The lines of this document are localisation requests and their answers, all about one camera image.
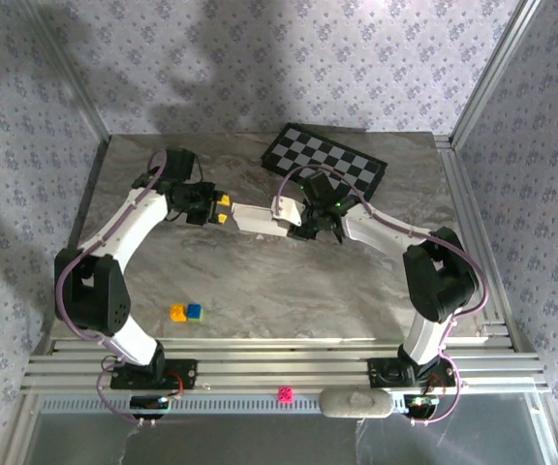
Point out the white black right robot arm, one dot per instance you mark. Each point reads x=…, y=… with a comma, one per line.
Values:
x=381, y=230

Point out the aluminium frame post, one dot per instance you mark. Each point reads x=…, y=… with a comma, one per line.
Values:
x=71, y=72
x=493, y=72

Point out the blue green toy brick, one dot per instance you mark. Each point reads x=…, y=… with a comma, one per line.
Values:
x=195, y=311

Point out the white paper box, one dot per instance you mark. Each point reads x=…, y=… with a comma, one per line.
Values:
x=255, y=218

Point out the black grey checkerboard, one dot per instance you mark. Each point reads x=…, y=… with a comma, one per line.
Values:
x=327, y=155

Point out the orange toy brick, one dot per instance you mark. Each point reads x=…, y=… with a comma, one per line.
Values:
x=178, y=312

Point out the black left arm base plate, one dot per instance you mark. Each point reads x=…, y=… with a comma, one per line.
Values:
x=182, y=374

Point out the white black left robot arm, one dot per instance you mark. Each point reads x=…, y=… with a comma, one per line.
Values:
x=136, y=341

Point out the aluminium side rail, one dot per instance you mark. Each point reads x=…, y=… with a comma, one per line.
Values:
x=460, y=194
x=91, y=184

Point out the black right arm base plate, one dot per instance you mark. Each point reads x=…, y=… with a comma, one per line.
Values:
x=381, y=374

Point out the pink toy brick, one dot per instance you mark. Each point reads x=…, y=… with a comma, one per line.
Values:
x=287, y=394

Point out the aluminium extrusion base frame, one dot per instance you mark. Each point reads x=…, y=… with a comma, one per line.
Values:
x=284, y=363

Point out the small black circuit board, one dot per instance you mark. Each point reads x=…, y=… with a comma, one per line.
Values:
x=149, y=406
x=420, y=406

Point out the grey metal panel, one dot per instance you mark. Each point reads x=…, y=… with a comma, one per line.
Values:
x=259, y=441

